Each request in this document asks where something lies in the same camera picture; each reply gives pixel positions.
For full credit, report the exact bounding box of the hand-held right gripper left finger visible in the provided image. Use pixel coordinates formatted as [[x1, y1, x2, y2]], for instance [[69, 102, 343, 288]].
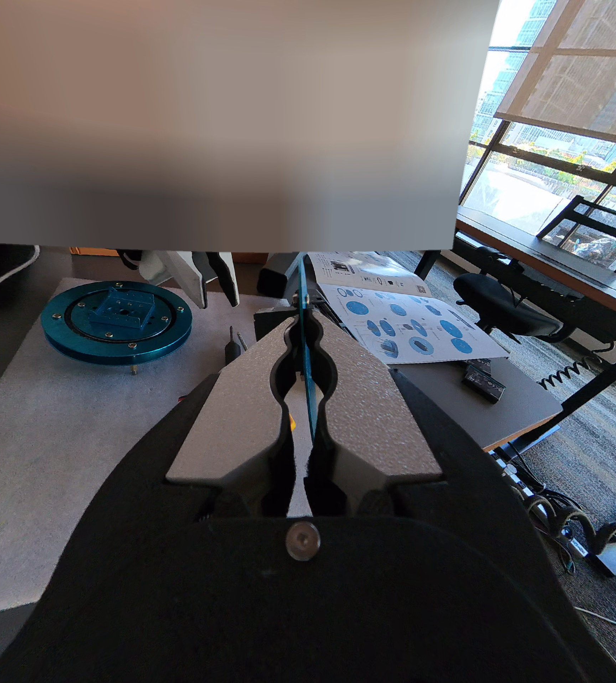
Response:
[[165, 315, 305, 518]]

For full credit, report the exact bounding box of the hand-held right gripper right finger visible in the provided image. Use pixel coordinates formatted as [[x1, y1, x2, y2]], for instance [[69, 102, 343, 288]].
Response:
[[307, 309, 444, 517]]

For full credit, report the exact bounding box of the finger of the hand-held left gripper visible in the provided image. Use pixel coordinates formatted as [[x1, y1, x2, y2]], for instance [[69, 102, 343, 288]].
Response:
[[205, 251, 241, 308], [140, 251, 208, 310]]

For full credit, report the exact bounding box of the black servo motor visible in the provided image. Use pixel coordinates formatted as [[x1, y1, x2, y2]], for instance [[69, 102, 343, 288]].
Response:
[[253, 307, 294, 342]]

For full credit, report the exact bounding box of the thin blue round plate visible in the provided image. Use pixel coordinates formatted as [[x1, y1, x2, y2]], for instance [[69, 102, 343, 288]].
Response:
[[293, 255, 322, 444]]

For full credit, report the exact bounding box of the blue round turntable base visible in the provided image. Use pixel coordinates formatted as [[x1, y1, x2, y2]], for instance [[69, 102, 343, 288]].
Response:
[[40, 281, 194, 376]]

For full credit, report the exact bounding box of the dark grey case sleeve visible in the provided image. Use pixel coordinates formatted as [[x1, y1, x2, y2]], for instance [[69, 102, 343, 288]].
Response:
[[257, 252, 303, 298]]

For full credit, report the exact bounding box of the open instruction manual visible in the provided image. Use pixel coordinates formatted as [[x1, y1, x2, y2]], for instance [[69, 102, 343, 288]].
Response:
[[305, 251, 510, 366]]

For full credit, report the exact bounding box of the white power strip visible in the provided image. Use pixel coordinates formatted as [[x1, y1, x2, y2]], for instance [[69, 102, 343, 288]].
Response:
[[492, 448, 546, 515]]

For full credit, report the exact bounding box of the black office stool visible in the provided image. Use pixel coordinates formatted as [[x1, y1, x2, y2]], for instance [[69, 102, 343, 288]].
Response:
[[453, 245, 580, 345]]

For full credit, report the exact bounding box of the grey foam mat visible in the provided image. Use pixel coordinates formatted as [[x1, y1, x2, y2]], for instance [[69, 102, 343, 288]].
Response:
[[0, 277, 309, 620]]

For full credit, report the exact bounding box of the long dark window counter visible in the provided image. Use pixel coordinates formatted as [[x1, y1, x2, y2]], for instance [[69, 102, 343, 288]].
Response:
[[454, 205, 616, 342]]

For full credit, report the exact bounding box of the large black framed window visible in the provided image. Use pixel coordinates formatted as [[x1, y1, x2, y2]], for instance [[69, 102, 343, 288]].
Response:
[[460, 0, 616, 289]]

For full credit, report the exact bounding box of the brown roller blind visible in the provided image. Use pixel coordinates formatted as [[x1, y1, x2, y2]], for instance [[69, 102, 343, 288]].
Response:
[[494, 0, 616, 150]]

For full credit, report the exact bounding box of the thick black coiled cable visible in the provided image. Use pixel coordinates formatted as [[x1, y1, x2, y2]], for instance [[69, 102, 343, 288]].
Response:
[[500, 491, 616, 574]]

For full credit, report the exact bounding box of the black metal frame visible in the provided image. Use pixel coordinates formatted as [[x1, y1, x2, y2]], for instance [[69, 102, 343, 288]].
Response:
[[537, 195, 616, 275]]

